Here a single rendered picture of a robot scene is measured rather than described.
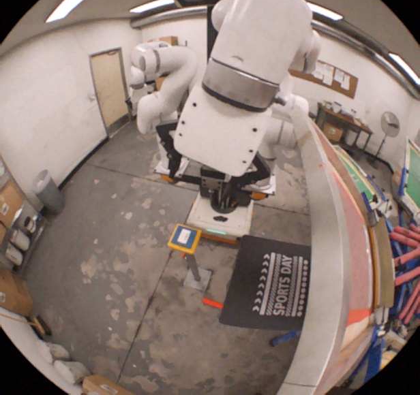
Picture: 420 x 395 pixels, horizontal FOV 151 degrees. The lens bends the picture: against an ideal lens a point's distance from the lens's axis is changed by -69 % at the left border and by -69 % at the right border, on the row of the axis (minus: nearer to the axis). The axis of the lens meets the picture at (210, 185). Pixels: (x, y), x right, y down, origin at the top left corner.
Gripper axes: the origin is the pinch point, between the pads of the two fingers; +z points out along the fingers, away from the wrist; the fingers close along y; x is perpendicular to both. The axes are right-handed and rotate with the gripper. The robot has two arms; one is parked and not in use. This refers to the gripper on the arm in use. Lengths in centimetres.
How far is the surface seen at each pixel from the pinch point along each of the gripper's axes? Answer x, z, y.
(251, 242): -19, 47, -32
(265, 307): 12, 43, -43
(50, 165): -51, 180, 263
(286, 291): 3, 41, -51
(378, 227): -17, 1, -74
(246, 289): 5, 46, -34
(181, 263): -22, 153, -9
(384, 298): 15, 1, -74
